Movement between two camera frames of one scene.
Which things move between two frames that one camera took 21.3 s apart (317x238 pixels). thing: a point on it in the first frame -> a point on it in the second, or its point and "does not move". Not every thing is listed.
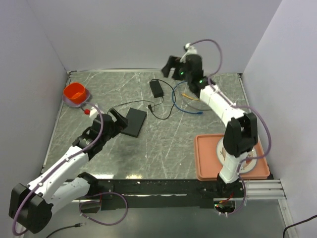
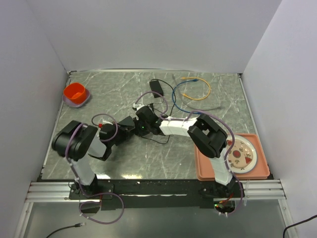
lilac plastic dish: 71,102 does not move
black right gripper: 174,63 -> 138,133
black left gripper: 118,124 -> 124,133
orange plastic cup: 75,92 does not move
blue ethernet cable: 174,87 does not move
